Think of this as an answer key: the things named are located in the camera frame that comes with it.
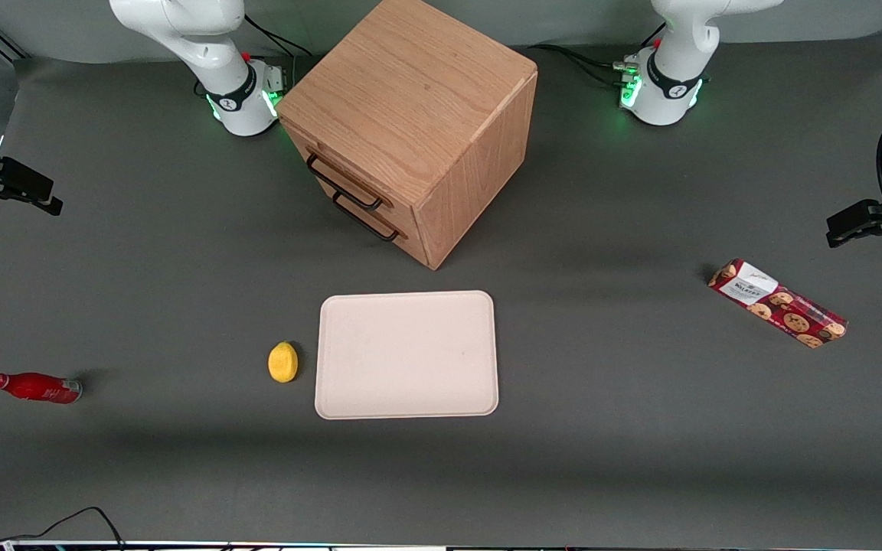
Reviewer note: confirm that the wooden drawer with tray interior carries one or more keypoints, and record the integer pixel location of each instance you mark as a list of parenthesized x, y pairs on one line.
[(396, 205)]

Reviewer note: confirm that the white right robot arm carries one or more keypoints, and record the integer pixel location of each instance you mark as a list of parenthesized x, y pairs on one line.
[(234, 107)]

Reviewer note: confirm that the wooden drawer front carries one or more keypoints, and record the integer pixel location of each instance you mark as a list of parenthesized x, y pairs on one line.
[(413, 243)]

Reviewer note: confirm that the wooden drawer cabinet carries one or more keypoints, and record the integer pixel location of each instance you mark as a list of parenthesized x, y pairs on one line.
[(418, 92)]

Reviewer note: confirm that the red cookie box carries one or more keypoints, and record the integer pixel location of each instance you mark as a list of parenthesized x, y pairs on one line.
[(778, 304)]

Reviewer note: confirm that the red drink bottle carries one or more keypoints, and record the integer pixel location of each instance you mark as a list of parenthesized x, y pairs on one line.
[(35, 387)]

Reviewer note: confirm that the grey connector box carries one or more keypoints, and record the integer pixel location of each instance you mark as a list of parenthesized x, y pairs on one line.
[(274, 79)]

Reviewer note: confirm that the yellow lemon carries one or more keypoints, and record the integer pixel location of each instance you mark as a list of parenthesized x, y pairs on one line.
[(283, 363)]

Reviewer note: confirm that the beige rectangular tray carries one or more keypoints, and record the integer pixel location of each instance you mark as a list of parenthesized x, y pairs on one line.
[(406, 356)]

